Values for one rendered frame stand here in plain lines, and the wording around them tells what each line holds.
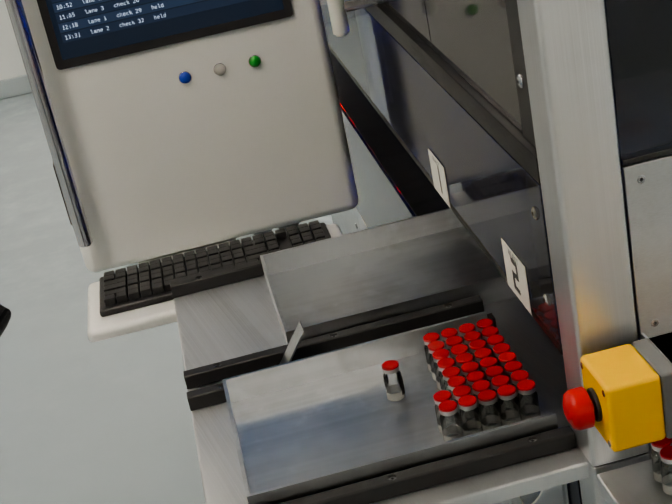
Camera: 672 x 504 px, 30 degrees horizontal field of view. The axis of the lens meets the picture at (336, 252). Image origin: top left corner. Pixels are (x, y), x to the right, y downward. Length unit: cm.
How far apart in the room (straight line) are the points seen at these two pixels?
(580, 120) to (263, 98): 106
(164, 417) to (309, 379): 182
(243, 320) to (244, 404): 23
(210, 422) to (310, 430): 14
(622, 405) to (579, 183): 21
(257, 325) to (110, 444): 162
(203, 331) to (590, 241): 71
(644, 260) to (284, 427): 49
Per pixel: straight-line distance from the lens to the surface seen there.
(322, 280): 182
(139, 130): 215
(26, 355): 392
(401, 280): 178
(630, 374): 120
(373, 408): 149
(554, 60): 115
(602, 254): 123
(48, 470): 331
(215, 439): 151
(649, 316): 128
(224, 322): 177
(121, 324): 203
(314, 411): 151
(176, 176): 218
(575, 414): 121
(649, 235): 124
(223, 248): 214
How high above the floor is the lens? 166
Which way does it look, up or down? 24 degrees down
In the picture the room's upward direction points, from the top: 12 degrees counter-clockwise
